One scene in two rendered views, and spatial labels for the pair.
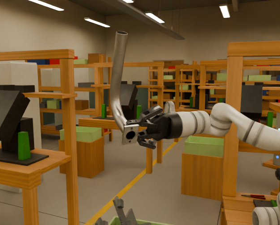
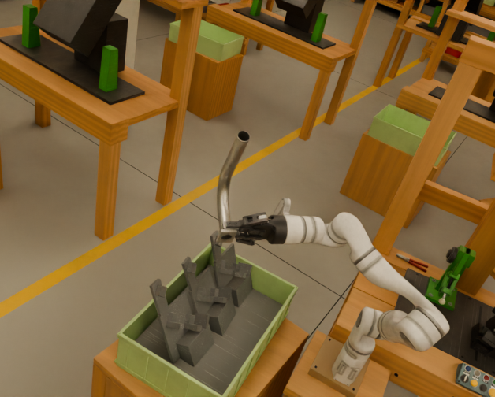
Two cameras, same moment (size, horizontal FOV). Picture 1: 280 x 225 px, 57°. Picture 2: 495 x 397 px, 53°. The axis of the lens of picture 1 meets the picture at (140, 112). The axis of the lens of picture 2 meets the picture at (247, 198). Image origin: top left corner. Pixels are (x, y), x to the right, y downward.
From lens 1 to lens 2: 70 cm
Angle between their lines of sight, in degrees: 27
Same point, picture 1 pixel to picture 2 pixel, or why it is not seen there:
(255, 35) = not seen: outside the picture
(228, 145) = (403, 190)
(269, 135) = (377, 273)
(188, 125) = (293, 238)
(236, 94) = (445, 125)
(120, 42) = (239, 146)
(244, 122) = (359, 249)
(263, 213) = (368, 317)
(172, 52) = not seen: outside the picture
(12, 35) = not seen: outside the picture
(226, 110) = (346, 228)
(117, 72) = (230, 165)
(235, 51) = (473, 58)
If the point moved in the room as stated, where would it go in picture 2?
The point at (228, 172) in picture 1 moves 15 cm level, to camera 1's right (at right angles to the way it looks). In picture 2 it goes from (390, 223) to (421, 232)
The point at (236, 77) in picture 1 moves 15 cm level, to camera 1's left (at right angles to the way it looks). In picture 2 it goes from (456, 98) to (420, 87)
